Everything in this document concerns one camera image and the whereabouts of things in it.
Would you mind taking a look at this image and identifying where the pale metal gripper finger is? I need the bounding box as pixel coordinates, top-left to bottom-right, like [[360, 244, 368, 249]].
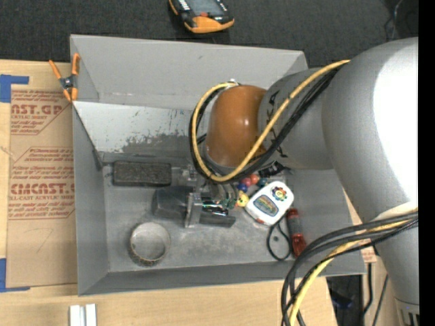
[[184, 192, 205, 229], [171, 166, 200, 185]]

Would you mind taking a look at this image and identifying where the white toy with coloured beads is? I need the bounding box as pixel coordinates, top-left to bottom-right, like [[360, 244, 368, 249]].
[[236, 173, 295, 226]]

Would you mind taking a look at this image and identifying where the dark brown flat block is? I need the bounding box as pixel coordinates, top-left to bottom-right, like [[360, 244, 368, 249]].
[[112, 161, 173, 187]]

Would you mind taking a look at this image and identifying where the grey metal bin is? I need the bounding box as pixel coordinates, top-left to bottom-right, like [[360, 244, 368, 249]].
[[69, 34, 368, 297]]

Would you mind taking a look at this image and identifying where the brown cardboard board red print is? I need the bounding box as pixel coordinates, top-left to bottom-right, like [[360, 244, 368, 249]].
[[0, 58, 80, 293]]

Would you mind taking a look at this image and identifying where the red flashlight with black cord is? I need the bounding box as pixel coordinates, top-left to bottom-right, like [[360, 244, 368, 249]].
[[266, 208, 308, 261]]

